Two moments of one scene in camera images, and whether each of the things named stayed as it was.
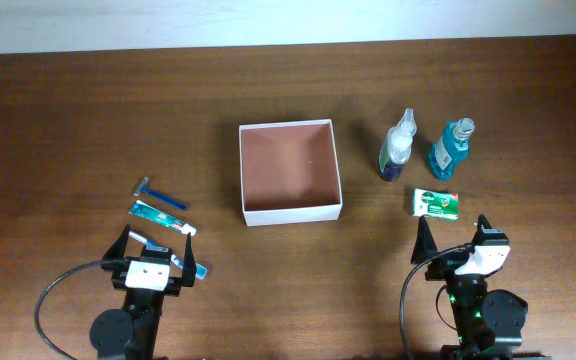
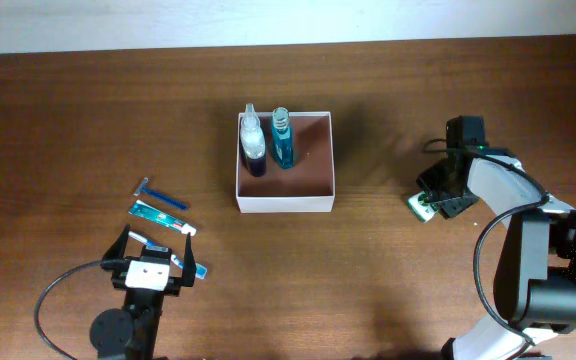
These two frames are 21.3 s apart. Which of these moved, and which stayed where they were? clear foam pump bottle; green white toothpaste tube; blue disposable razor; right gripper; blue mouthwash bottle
Moved: blue mouthwash bottle; clear foam pump bottle; right gripper
Stayed: green white toothpaste tube; blue disposable razor
